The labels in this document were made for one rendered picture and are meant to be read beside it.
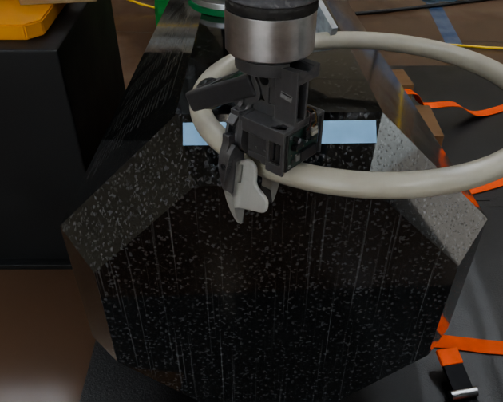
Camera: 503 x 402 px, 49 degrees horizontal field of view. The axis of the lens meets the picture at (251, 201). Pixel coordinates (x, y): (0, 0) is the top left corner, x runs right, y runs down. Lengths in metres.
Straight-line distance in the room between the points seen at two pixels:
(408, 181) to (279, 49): 0.20
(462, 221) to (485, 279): 0.81
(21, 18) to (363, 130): 0.97
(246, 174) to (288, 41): 0.17
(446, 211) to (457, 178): 0.44
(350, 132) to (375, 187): 0.34
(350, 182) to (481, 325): 1.21
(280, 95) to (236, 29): 0.08
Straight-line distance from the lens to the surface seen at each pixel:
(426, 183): 0.62
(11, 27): 1.54
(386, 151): 0.95
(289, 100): 0.56
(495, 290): 1.88
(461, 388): 1.58
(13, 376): 1.68
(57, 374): 1.65
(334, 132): 0.93
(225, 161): 0.61
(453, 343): 1.69
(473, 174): 0.65
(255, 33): 0.53
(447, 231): 1.08
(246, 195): 0.63
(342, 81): 1.03
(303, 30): 0.54
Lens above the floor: 1.31
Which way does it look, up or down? 40 degrees down
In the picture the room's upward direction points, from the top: straight up
